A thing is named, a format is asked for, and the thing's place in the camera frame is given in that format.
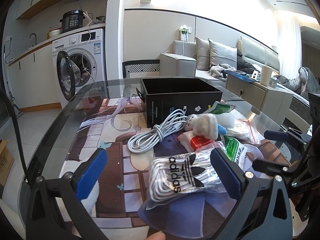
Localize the grey cushion right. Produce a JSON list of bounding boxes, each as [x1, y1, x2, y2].
[[208, 38, 237, 68]]

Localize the green white medicine packet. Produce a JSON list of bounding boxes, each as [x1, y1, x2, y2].
[[222, 135, 247, 169]]

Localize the adidas bag of white laces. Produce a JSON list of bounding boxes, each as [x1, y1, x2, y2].
[[145, 141, 226, 210]]

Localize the white wall socket charger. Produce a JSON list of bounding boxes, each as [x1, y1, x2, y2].
[[178, 24, 192, 42]]

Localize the black open storage box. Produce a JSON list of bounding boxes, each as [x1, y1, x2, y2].
[[136, 77, 222, 128]]

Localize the white plush toy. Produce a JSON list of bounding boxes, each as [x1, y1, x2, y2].
[[184, 113, 227, 141]]

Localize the grey cushion left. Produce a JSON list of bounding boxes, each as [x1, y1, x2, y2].
[[195, 37, 210, 70]]

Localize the white cylinder cup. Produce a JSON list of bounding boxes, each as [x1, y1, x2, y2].
[[260, 65, 273, 86]]

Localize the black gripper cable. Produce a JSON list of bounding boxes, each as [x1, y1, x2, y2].
[[0, 88, 32, 185]]

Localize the clear zip bag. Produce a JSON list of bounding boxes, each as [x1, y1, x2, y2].
[[226, 113, 264, 144]]

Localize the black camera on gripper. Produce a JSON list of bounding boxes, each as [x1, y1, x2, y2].
[[308, 93, 320, 131]]

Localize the white bowl on counter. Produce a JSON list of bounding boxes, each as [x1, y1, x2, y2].
[[48, 29, 62, 38]]

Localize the kitchen faucet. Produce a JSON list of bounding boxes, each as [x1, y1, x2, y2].
[[29, 33, 37, 47]]

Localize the grey cushion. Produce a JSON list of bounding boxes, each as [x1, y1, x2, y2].
[[208, 38, 237, 68], [195, 37, 210, 70]]

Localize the white front-load washing machine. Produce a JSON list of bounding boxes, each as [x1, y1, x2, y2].
[[52, 28, 107, 108]]

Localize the person's left hand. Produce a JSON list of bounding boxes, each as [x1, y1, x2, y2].
[[145, 231, 166, 240]]

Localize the beige side cabinet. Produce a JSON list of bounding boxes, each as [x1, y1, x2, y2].
[[226, 74, 293, 125]]

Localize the beige sofa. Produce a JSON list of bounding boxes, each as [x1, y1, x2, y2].
[[159, 37, 319, 131]]

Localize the grey padded jacket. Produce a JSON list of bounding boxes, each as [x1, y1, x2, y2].
[[276, 66, 319, 100]]

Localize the patterned black white chair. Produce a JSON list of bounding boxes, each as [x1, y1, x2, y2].
[[122, 60, 160, 79]]

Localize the white cable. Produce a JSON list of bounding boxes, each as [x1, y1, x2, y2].
[[127, 109, 189, 155]]

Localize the black pressure cooker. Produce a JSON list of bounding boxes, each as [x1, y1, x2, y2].
[[60, 10, 85, 33]]

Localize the red white packet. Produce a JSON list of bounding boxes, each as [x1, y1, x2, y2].
[[177, 131, 213, 152]]

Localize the cardboard box on floor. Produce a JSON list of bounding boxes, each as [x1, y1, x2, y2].
[[0, 140, 15, 186]]

